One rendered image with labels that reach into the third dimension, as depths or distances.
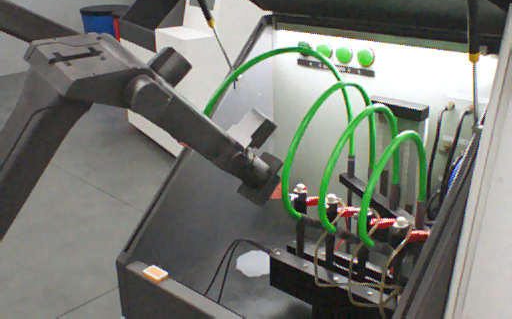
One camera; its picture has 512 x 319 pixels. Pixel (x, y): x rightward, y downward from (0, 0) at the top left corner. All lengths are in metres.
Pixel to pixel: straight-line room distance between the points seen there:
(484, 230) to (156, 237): 0.75
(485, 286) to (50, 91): 0.79
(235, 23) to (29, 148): 3.46
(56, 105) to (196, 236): 0.94
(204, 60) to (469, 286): 3.11
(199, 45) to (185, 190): 2.57
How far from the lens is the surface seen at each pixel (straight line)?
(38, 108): 0.66
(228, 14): 4.03
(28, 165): 0.69
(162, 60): 1.19
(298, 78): 1.55
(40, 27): 1.15
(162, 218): 1.43
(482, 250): 1.10
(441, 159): 1.39
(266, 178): 1.15
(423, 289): 1.06
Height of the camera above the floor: 1.68
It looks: 21 degrees down
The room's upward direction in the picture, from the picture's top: 1 degrees counter-clockwise
